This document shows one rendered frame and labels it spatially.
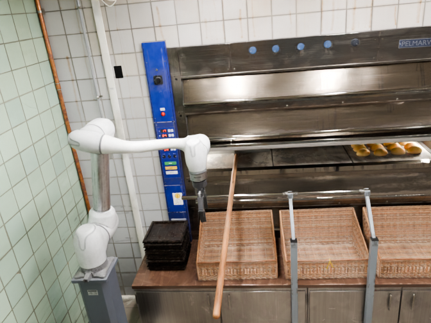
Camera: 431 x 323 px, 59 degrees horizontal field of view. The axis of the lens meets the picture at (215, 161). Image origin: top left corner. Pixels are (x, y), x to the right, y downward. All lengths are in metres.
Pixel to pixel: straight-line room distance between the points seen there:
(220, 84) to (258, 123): 0.38
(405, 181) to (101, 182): 2.12
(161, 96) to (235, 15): 0.73
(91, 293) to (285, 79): 1.80
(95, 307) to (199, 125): 1.36
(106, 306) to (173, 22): 1.80
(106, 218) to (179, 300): 0.88
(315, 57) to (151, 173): 1.45
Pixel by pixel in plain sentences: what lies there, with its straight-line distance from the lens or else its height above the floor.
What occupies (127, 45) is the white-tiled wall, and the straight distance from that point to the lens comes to 2.76.
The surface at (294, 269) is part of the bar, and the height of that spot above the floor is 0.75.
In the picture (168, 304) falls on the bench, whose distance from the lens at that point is 2.93.
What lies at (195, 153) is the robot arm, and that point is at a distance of 1.85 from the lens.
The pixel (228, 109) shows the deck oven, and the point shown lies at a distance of 2.72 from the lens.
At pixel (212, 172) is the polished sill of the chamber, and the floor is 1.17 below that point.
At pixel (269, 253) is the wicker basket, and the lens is 2.97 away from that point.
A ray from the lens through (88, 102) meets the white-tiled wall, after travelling 2.94.
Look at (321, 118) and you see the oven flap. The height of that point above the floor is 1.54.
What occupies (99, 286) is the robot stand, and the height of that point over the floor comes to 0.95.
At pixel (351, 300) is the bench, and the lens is 2.87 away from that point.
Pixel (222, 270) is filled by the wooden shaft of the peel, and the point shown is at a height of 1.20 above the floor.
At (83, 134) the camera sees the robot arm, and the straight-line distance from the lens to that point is 2.01.
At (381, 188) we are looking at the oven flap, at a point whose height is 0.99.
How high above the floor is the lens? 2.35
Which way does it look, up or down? 22 degrees down
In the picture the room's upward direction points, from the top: 6 degrees counter-clockwise
